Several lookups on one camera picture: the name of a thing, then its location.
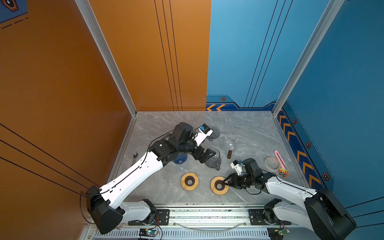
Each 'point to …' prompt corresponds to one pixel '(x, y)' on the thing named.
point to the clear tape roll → (272, 164)
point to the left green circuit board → (147, 232)
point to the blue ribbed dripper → (180, 159)
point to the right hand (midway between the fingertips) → (224, 184)
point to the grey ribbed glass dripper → (215, 134)
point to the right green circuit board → (277, 233)
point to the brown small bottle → (229, 154)
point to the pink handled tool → (283, 171)
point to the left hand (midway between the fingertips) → (209, 145)
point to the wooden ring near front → (189, 181)
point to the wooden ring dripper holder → (217, 180)
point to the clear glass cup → (230, 141)
